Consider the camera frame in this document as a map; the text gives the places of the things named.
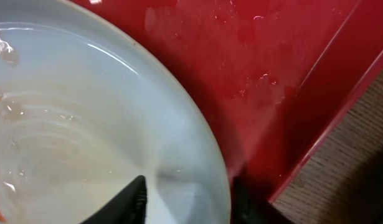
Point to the red plastic tray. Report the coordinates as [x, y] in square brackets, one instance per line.
[271, 77]

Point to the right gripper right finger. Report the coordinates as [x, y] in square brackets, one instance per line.
[253, 210]

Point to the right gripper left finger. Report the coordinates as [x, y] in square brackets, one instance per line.
[129, 206]

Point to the light blue plate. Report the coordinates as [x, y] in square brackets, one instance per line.
[84, 109]

